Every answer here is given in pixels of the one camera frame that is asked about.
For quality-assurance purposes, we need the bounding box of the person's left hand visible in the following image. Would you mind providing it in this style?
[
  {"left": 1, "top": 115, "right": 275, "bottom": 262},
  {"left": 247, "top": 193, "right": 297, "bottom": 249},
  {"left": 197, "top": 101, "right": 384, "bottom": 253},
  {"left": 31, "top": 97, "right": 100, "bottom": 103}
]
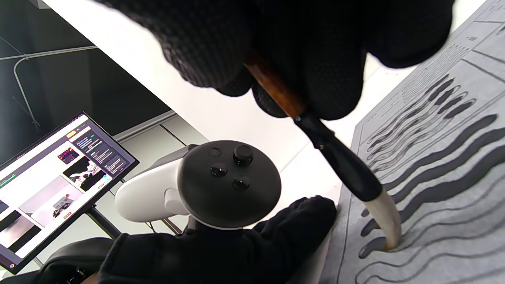
[{"left": 97, "top": 195, "right": 338, "bottom": 284}]

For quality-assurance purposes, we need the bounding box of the person's right hand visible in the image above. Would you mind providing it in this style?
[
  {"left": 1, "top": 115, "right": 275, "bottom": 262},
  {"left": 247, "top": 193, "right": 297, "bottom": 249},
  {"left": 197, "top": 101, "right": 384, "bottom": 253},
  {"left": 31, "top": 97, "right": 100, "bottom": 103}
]
[{"left": 94, "top": 0, "right": 455, "bottom": 121}]

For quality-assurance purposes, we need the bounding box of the calligraphy brush with brown handle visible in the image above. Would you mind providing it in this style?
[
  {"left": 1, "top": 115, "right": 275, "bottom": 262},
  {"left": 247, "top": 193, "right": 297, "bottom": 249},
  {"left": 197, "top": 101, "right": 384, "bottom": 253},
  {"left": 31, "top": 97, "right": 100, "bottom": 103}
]
[{"left": 244, "top": 50, "right": 402, "bottom": 251}]

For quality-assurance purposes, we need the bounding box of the white and black controller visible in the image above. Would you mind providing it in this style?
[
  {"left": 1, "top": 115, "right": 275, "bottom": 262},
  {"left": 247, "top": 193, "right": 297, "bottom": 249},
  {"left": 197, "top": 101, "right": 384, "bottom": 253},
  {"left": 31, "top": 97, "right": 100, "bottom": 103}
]
[{"left": 114, "top": 140, "right": 282, "bottom": 230}]

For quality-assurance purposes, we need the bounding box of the black monitor stand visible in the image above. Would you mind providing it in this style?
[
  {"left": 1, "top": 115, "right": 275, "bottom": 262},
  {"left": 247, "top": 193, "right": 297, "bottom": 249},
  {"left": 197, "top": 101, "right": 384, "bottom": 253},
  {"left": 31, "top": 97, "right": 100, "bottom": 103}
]
[{"left": 84, "top": 204, "right": 122, "bottom": 239}]

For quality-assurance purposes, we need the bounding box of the black chair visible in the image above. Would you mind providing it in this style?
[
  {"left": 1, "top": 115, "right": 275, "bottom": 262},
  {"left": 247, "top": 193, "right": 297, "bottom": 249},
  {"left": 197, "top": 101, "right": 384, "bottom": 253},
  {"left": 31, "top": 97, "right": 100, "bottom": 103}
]
[{"left": 0, "top": 237, "right": 116, "bottom": 284}]

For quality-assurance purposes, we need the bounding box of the black framed monitor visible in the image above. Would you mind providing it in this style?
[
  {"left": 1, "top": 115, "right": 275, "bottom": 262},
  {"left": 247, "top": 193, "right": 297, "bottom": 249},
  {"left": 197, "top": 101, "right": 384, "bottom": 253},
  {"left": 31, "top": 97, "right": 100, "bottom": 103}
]
[{"left": 0, "top": 112, "right": 140, "bottom": 275}]

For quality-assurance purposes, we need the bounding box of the grey calligraphy practice cloth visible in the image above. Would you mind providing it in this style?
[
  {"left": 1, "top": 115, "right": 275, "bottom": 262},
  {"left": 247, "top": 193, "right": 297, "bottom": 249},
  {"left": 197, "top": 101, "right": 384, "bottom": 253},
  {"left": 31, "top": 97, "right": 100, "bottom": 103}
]
[{"left": 319, "top": 0, "right": 505, "bottom": 284}]

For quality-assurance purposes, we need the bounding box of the grey wall conduit pipe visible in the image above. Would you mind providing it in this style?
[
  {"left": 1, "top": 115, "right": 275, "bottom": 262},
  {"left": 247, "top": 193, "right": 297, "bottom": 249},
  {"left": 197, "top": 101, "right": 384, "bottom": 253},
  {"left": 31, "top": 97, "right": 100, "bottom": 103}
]
[{"left": 0, "top": 45, "right": 98, "bottom": 127}]

